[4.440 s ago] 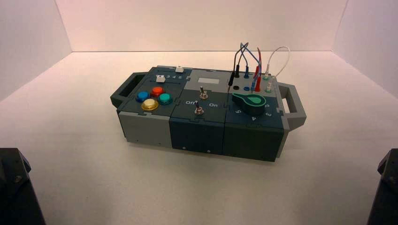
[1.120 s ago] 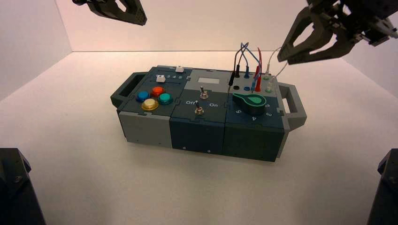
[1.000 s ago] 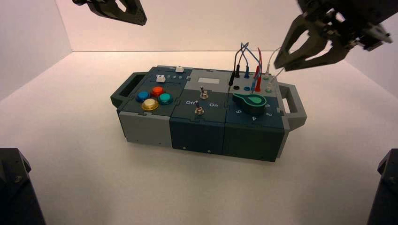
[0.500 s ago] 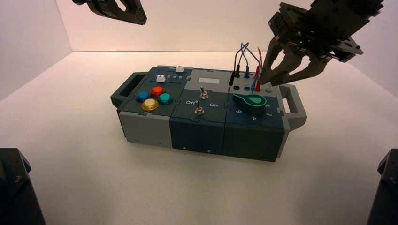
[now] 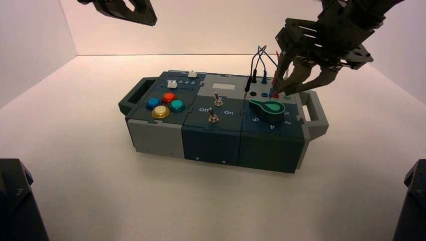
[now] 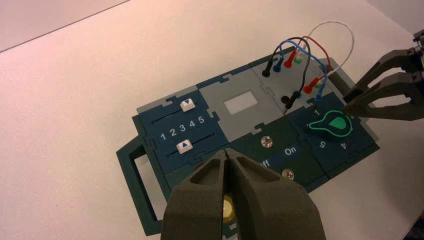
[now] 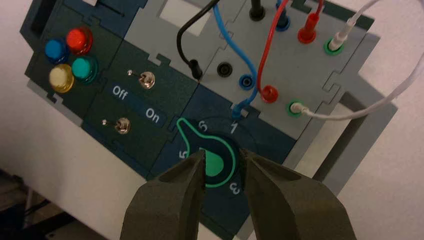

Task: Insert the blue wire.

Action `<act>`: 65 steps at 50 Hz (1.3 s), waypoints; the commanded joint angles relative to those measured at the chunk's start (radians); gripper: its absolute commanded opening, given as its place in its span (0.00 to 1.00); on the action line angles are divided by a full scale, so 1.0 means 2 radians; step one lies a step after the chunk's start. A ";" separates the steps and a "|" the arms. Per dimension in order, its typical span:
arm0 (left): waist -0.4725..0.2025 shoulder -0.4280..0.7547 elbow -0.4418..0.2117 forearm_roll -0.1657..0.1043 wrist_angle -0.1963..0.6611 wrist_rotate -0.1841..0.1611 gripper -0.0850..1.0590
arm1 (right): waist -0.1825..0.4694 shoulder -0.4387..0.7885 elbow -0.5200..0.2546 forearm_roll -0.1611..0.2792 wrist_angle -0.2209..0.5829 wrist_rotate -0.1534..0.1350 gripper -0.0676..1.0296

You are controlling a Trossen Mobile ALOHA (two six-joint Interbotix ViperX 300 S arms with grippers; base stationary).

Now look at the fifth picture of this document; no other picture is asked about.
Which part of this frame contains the blue grey task box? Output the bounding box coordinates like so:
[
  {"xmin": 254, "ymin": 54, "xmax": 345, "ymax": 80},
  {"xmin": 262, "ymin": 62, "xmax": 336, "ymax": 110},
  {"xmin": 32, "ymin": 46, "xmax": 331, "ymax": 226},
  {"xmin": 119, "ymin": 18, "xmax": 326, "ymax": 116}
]
[{"xmin": 118, "ymin": 70, "xmax": 330, "ymax": 174}]

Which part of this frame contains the blue push button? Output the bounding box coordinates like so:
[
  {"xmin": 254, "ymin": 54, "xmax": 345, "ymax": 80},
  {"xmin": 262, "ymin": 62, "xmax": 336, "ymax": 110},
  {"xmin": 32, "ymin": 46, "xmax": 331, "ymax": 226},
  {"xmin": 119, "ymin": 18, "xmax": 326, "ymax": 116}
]
[{"xmin": 145, "ymin": 97, "xmax": 162, "ymax": 111}]

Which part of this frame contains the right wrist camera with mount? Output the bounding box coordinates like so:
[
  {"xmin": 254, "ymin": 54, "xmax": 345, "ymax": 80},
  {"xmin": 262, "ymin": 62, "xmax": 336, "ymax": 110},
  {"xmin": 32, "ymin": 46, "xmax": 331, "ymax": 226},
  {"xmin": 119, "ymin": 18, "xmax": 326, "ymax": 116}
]
[{"xmin": 275, "ymin": 18, "xmax": 322, "ymax": 59}]

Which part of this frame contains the teal rotary knob green pointer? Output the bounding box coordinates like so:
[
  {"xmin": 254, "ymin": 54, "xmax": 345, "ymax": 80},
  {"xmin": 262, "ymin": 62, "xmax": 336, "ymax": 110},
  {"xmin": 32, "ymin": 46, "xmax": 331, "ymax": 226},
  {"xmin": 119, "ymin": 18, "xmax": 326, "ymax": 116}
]
[{"xmin": 249, "ymin": 99, "xmax": 286, "ymax": 124}]

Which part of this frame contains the white jumper wire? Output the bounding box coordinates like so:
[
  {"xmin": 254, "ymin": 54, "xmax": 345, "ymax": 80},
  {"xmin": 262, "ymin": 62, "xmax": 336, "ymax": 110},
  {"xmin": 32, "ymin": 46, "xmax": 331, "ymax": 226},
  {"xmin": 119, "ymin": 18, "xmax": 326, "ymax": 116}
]
[{"xmin": 281, "ymin": 71, "xmax": 293, "ymax": 100}]

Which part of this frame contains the red jumper wire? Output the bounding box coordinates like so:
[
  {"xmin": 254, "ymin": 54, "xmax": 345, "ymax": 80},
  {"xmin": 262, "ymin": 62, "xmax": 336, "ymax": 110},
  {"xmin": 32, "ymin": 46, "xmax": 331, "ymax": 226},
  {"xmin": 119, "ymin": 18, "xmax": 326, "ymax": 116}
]
[{"xmin": 271, "ymin": 50, "xmax": 290, "ymax": 100}]

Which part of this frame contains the blue jumper wire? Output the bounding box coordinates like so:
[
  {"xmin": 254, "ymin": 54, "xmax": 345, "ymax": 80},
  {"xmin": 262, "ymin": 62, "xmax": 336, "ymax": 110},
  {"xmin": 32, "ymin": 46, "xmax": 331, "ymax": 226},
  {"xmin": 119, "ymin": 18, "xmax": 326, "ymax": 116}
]
[{"xmin": 258, "ymin": 46, "xmax": 280, "ymax": 99}]

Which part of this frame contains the green push button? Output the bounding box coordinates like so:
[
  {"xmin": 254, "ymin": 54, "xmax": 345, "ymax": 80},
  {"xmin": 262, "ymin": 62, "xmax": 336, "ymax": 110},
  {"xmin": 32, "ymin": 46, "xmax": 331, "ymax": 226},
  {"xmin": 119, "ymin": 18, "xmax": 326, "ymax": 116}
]
[{"xmin": 169, "ymin": 99, "xmax": 186, "ymax": 113}]

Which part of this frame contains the yellow push button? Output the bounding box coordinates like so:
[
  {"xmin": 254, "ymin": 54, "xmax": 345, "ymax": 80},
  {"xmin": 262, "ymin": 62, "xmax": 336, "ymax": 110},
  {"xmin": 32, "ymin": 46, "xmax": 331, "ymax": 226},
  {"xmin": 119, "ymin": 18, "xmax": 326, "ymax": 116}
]
[{"xmin": 151, "ymin": 105, "xmax": 171, "ymax": 119}]

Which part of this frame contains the black jumper wire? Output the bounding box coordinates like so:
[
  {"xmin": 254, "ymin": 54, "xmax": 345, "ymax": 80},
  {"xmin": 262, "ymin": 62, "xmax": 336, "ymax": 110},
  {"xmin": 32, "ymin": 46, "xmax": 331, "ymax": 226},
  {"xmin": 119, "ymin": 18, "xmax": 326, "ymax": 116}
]
[{"xmin": 244, "ymin": 46, "xmax": 267, "ymax": 93}]

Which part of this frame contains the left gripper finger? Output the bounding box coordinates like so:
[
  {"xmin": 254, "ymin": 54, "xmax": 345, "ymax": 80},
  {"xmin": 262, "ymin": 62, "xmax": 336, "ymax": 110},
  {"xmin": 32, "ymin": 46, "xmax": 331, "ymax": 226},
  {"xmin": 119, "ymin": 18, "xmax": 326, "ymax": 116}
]
[
  {"xmin": 78, "ymin": 0, "xmax": 157, "ymax": 27},
  {"xmin": 133, "ymin": 0, "xmax": 158, "ymax": 18}
]

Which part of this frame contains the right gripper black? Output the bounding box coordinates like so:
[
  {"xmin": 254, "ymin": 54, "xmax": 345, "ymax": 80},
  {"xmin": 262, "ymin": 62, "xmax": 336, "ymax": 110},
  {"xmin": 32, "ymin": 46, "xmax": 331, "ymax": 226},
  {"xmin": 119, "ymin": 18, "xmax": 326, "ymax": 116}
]
[{"xmin": 275, "ymin": 20, "xmax": 374, "ymax": 97}]

